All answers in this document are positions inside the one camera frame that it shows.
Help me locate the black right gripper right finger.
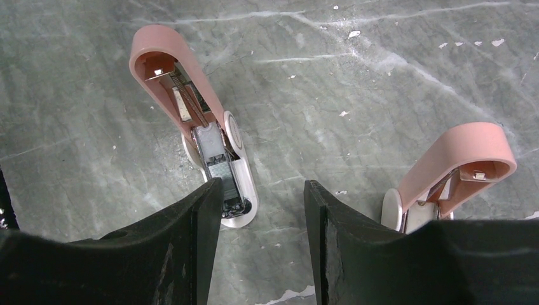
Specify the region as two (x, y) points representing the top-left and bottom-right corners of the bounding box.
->
(304, 180), (538, 304)

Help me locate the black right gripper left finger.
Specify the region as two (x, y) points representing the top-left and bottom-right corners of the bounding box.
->
(1, 179), (224, 304)

